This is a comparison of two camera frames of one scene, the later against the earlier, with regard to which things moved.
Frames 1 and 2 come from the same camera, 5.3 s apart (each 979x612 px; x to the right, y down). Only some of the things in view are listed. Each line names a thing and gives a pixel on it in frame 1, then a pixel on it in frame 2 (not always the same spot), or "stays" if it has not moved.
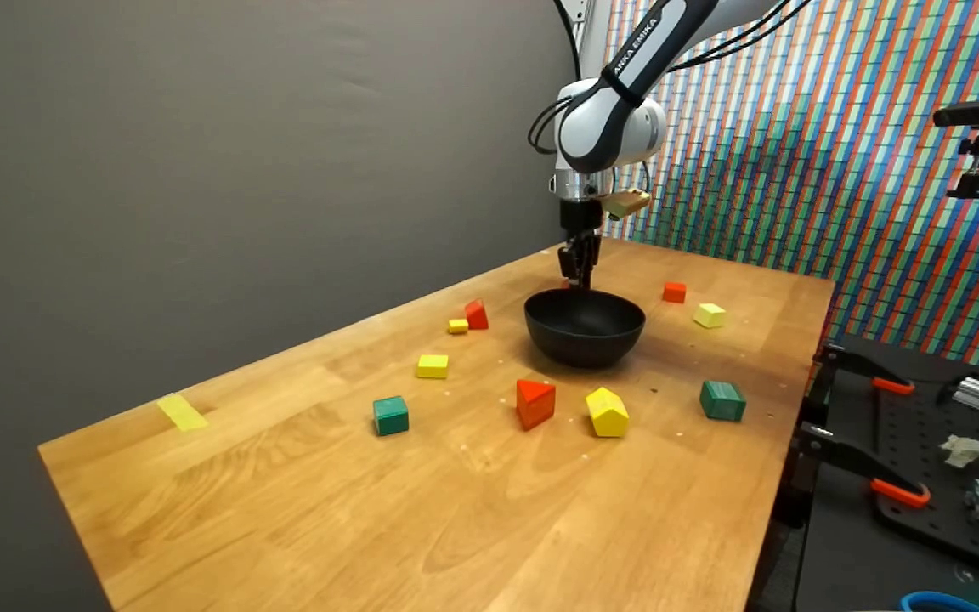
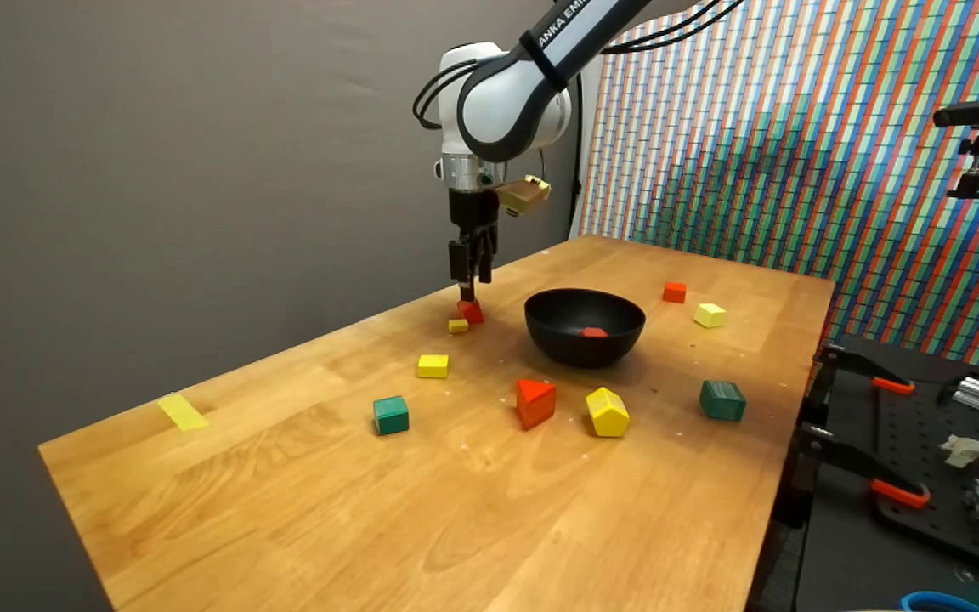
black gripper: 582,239 to 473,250
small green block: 389,417 stays
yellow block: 434,364 stays
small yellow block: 457,325 stays
